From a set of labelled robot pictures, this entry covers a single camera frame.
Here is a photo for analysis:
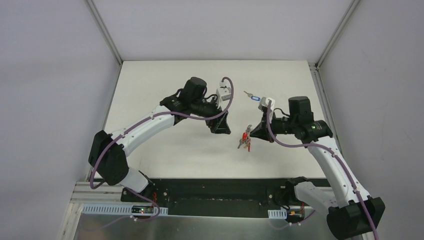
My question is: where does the grey red keyring holder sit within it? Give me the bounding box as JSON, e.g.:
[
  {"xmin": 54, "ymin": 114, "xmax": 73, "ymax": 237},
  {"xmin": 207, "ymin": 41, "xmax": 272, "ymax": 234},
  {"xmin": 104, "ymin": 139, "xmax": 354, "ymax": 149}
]
[{"xmin": 237, "ymin": 124, "xmax": 252, "ymax": 152}]

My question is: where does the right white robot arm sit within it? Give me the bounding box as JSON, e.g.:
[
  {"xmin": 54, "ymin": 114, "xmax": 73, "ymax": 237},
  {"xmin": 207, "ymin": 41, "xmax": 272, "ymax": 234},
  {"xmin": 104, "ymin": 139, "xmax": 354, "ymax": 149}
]
[{"xmin": 249, "ymin": 96, "xmax": 386, "ymax": 240}]

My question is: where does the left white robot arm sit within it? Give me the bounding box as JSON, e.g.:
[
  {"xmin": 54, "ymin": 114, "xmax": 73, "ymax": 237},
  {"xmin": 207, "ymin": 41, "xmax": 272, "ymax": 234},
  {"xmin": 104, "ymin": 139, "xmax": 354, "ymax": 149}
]
[{"xmin": 88, "ymin": 76, "xmax": 234, "ymax": 203}]

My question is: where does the blue tag key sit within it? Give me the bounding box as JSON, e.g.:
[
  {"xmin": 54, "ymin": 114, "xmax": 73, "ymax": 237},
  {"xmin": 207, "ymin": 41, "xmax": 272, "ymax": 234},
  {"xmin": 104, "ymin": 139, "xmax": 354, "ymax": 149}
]
[{"xmin": 244, "ymin": 91, "xmax": 261, "ymax": 102}]

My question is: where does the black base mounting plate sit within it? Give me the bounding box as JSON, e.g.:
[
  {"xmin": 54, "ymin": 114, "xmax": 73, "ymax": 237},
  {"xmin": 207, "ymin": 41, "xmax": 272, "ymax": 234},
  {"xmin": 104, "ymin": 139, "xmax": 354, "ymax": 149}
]
[{"xmin": 119, "ymin": 178, "xmax": 327, "ymax": 219}]

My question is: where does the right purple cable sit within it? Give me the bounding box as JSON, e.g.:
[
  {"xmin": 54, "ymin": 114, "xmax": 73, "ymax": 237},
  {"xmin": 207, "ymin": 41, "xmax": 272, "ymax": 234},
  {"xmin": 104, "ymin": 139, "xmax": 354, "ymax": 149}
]
[{"xmin": 265, "ymin": 99, "xmax": 381, "ymax": 240}]

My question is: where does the purple cable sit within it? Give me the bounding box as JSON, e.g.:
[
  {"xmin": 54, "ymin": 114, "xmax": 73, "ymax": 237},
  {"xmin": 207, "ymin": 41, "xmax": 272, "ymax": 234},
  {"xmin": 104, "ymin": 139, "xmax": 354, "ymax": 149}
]
[
  {"xmin": 89, "ymin": 76, "xmax": 235, "ymax": 223},
  {"xmin": 265, "ymin": 99, "xmax": 381, "ymax": 240}
]

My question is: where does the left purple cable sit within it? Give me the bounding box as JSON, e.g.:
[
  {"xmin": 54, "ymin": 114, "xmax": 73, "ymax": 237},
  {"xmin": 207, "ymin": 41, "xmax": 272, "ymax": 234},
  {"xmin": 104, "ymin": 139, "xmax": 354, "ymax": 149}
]
[{"xmin": 89, "ymin": 76, "xmax": 235, "ymax": 223}]

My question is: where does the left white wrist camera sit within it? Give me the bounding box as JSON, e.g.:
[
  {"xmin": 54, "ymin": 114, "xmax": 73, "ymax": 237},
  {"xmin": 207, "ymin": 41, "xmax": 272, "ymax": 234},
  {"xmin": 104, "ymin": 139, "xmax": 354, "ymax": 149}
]
[{"xmin": 215, "ymin": 87, "xmax": 232, "ymax": 108}]

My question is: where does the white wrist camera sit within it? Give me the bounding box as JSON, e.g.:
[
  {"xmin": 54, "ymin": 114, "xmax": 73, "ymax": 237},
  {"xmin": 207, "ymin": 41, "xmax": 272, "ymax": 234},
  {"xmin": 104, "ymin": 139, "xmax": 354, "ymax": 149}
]
[
  {"xmin": 215, "ymin": 87, "xmax": 232, "ymax": 108},
  {"xmin": 258, "ymin": 97, "xmax": 275, "ymax": 113}
]

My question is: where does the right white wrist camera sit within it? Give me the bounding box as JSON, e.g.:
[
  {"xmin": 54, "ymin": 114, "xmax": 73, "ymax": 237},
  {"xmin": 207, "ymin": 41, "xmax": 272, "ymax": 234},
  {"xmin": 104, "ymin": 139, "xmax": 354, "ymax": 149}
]
[{"xmin": 258, "ymin": 97, "xmax": 275, "ymax": 113}]

